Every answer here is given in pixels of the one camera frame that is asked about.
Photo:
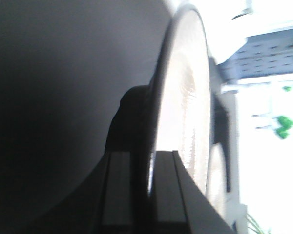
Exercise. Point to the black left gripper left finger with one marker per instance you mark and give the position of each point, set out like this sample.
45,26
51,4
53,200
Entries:
102,204

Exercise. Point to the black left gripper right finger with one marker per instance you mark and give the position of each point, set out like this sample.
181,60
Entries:
179,207

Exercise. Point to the white gooseneck lab faucet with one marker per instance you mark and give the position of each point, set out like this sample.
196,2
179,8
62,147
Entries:
279,124

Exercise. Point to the beige round plate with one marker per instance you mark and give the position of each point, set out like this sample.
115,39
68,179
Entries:
173,112
216,180

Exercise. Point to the blue pegboard drying rack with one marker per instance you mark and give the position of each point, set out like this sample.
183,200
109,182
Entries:
262,55

